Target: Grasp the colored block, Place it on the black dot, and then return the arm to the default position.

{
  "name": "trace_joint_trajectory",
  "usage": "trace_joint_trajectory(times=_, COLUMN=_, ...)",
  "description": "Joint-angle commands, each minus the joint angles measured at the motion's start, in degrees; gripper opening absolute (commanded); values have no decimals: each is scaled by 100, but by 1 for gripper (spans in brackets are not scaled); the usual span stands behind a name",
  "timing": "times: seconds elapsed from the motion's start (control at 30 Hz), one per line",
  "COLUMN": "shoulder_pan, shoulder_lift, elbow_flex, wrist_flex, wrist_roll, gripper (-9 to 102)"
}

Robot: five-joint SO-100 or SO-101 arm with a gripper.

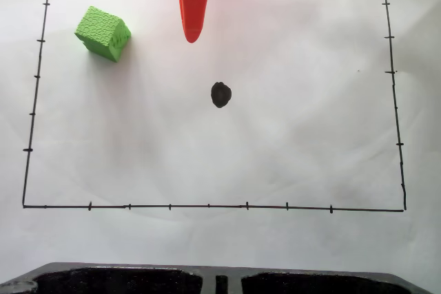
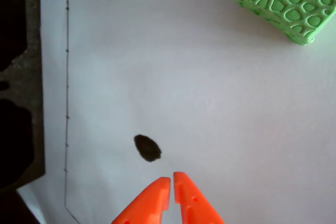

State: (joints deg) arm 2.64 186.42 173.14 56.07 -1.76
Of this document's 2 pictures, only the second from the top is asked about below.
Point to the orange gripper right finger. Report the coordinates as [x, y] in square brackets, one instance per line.
[194, 208]

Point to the black plastic tray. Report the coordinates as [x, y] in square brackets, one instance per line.
[18, 116]

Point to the black dot mark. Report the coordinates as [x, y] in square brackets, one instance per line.
[147, 148]

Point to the white paper sheet drawn rectangle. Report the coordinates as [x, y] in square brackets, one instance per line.
[183, 90]

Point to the green textured foam block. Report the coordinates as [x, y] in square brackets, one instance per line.
[283, 1]

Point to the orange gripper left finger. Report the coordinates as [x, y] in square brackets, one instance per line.
[147, 203]

